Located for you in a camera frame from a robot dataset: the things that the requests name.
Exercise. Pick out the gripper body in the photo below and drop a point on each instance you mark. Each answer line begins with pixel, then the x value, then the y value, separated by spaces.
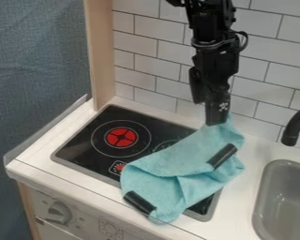
pixel 214 66

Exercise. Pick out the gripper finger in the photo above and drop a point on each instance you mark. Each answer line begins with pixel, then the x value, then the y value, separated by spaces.
pixel 196 85
pixel 217 108

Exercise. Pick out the light blue cloth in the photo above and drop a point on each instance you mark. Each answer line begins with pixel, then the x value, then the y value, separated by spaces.
pixel 184 170

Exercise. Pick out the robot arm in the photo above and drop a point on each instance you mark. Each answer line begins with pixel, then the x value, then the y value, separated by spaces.
pixel 206 18

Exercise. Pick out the tap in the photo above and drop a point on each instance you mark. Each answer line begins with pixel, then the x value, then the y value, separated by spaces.
pixel 293 126

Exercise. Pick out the toy stove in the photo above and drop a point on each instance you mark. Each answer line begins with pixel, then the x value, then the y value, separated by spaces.
pixel 115 140

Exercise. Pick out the toy sink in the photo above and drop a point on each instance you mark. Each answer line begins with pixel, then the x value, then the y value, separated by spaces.
pixel 284 203

